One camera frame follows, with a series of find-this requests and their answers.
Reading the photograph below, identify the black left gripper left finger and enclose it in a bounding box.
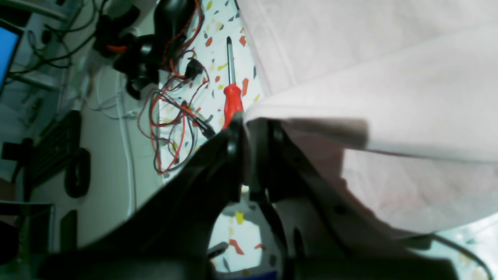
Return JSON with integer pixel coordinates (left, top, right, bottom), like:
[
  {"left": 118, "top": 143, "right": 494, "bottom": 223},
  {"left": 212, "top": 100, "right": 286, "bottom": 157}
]
[{"left": 39, "top": 113, "right": 244, "bottom": 280}]

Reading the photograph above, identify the red and black wire bundle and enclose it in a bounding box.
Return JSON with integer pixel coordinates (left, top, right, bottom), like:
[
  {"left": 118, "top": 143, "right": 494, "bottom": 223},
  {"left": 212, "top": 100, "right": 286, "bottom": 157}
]
[{"left": 138, "top": 0, "right": 216, "bottom": 175}]

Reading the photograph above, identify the terrazzo pattern table cover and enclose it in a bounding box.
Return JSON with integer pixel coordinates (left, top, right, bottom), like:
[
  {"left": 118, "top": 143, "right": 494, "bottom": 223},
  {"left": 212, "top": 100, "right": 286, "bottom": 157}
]
[{"left": 160, "top": 0, "right": 282, "bottom": 280}]

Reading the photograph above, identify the red handled screwdriver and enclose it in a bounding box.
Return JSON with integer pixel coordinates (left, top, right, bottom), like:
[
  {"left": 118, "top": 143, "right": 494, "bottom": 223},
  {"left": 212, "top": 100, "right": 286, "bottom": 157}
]
[{"left": 222, "top": 37, "right": 244, "bottom": 130}]

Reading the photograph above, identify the pink T-shirt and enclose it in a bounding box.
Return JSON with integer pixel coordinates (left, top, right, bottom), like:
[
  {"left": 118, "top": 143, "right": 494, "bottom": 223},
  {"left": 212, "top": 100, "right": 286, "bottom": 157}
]
[{"left": 238, "top": 0, "right": 497, "bottom": 236}]

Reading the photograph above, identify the black cylinder with red wires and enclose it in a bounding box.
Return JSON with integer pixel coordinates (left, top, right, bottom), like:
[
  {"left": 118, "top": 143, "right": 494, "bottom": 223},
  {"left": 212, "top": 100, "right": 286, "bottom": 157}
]
[{"left": 153, "top": 0, "right": 204, "bottom": 72}]

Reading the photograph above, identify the red and black plug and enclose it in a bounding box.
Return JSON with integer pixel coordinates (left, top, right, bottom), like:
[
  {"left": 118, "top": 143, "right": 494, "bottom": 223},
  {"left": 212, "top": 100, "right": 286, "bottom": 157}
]
[{"left": 93, "top": 5, "right": 158, "bottom": 100}]

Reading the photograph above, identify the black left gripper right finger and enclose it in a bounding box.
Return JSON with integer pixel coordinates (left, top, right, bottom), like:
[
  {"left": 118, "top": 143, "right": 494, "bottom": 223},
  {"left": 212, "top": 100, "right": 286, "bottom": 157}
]
[{"left": 249, "top": 119, "right": 458, "bottom": 280}]

